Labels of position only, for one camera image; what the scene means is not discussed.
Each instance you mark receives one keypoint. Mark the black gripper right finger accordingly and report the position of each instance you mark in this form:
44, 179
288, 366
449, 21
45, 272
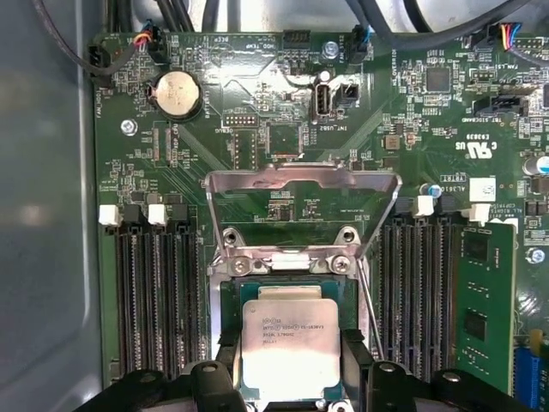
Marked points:
386, 386

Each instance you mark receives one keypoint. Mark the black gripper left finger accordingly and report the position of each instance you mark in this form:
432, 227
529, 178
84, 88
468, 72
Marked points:
206, 386

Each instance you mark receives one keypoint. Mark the silver CPU chip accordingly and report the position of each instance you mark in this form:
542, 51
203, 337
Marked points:
291, 352

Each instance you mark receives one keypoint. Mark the metal socket cover frame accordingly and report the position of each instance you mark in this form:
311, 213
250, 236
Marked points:
240, 178

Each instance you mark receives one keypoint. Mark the CPU socket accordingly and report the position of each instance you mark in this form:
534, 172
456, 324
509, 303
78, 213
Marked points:
213, 309

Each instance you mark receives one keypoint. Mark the black RAM slot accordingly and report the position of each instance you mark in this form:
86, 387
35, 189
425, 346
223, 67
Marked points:
414, 300
122, 300
186, 300
161, 300
139, 300
390, 300
439, 300

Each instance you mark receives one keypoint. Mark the blue expansion slot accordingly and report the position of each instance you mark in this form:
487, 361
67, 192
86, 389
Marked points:
527, 377

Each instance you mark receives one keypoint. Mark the green RAM stick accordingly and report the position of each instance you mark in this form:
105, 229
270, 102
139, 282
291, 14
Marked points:
484, 300

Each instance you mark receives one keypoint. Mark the silver screw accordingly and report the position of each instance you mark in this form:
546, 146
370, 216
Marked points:
128, 126
331, 47
536, 256

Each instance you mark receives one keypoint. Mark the white label sticker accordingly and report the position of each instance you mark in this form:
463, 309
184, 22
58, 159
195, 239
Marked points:
482, 189

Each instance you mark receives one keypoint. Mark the silver capacitor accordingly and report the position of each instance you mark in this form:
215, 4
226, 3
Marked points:
536, 166

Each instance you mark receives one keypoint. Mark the green motherboard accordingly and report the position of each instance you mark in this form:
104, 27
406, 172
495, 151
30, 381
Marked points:
364, 107

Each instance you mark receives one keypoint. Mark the internal USB port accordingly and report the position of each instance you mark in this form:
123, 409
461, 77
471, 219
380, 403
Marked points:
322, 103

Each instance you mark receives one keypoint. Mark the round coin cell battery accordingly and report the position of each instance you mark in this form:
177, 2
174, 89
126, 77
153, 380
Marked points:
176, 96

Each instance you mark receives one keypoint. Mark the black square chip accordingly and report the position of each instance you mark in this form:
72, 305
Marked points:
439, 80

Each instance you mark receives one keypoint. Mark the black fan connector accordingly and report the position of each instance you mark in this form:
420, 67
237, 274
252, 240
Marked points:
98, 64

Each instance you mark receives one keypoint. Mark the black pin header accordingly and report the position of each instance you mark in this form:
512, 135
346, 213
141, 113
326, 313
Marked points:
296, 38

